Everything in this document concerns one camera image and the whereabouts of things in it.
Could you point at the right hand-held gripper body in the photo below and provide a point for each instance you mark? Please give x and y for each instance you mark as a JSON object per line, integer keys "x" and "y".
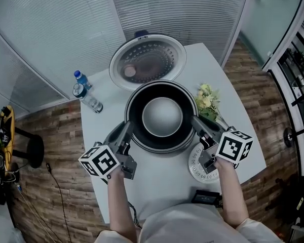
{"x": 233, "y": 147}

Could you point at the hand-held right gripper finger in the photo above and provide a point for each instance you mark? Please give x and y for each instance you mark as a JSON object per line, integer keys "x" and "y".
{"x": 219, "y": 130}
{"x": 201, "y": 130}

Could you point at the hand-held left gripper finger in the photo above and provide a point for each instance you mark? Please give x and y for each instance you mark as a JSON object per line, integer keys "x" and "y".
{"x": 107, "y": 142}
{"x": 126, "y": 135}

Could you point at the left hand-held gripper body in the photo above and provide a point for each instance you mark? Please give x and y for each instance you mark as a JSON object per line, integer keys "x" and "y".
{"x": 101, "y": 161}

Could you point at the dark pot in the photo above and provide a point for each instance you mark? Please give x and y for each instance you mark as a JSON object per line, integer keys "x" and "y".
{"x": 162, "y": 115}

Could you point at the white steamer tray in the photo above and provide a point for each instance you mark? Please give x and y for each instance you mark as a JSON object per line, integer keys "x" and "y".
{"x": 196, "y": 171}

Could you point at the dark blue rice cooker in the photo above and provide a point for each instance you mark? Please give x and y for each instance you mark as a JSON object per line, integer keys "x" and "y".
{"x": 154, "y": 64}

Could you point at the person's left forearm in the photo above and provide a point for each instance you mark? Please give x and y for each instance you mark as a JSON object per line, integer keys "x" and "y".
{"x": 121, "y": 206}

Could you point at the person's right forearm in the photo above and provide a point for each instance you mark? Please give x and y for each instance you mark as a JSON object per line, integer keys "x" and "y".
{"x": 231, "y": 196}

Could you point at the person's right hand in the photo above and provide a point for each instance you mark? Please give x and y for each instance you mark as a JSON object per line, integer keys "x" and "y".
{"x": 224, "y": 164}

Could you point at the person's left hand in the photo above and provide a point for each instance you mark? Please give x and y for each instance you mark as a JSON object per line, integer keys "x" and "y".
{"x": 117, "y": 172}

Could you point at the yellow artificial flower bunch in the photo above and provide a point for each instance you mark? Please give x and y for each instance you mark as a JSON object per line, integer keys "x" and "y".
{"x": 207, "y": 100}

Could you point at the clear water bottle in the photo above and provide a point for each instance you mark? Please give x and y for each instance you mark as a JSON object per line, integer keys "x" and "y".
{"x": 91, "y": 101}

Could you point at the black round wheel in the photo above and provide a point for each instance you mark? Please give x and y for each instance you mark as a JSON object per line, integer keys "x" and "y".
{"x": 288, "y": 137}

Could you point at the black waist device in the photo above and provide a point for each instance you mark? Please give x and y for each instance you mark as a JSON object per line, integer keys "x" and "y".
{"x": 205, "y": 198}

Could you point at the blue drink bottle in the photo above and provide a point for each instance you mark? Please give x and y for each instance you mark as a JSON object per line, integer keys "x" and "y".
{"x": 82, "y": 80}

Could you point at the black equipment with yellow tag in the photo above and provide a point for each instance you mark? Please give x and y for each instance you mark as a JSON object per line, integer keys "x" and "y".
{"x": 294, "y": 191}

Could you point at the black metal rack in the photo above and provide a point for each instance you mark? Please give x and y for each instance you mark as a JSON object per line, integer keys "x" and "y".
{"x": 302, "y": 98}

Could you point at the small blue plug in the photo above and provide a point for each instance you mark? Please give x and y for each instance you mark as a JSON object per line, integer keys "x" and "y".
{"x": 19, "y": 187}

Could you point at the person's white shirt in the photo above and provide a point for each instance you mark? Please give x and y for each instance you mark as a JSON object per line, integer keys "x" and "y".
{"x": 187, "y": 226}

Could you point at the round yellow side table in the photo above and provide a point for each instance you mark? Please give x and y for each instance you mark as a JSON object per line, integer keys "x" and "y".
{"x": 8, "y": 120}

